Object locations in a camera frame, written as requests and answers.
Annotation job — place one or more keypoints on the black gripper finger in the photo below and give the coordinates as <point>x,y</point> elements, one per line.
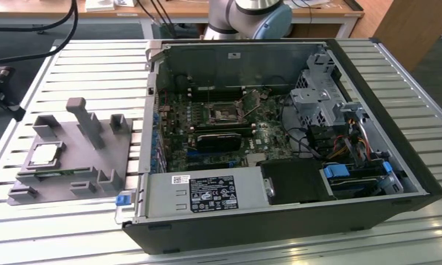
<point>15,107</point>

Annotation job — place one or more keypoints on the silver CPU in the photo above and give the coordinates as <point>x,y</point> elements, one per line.
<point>44,154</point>

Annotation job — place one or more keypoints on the CPU socket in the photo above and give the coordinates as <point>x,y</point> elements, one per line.
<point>225,111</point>

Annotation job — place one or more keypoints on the grey parts rack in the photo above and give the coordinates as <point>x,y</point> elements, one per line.
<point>70,154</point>

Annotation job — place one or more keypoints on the green RAM stick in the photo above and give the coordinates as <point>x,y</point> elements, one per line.
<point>64,173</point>

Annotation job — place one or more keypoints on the wooden desk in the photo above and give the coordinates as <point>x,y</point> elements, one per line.
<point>40,12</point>
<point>328,13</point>

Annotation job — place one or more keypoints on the blue case latch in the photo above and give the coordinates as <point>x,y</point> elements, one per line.
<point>123,200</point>

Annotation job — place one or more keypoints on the white box blue print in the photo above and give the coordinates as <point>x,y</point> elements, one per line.
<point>124,2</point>

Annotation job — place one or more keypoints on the silver power supply unit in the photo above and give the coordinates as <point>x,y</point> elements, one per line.
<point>162,198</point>

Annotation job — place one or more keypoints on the black graphics card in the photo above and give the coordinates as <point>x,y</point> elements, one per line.
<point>217,143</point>

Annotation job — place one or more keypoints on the metal locking lever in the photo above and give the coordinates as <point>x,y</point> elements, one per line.
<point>226,121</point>

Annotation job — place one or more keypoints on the silver chipset heatsink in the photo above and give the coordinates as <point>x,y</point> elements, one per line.
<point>255,160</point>

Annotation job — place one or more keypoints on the green motherboard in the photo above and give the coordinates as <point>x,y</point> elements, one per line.
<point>273,138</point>

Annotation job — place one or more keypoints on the black PC case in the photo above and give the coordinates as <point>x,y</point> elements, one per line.
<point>243,237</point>

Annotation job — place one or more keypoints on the black drive bay cover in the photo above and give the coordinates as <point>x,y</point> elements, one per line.
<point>294,179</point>

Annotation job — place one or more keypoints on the silver metal drive cage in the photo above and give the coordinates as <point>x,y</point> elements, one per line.
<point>317,96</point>

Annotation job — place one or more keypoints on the hard disk in blue carrier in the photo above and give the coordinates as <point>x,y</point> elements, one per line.
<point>336,171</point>

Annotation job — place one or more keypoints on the white papers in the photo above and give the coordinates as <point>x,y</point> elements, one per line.
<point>317,2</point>

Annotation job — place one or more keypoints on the blue plastic tab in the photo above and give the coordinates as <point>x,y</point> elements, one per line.
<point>388,167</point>

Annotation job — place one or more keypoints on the wooden cabinet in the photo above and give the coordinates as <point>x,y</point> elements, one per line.
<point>409,27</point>

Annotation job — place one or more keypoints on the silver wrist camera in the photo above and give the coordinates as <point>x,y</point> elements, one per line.
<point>5,73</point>

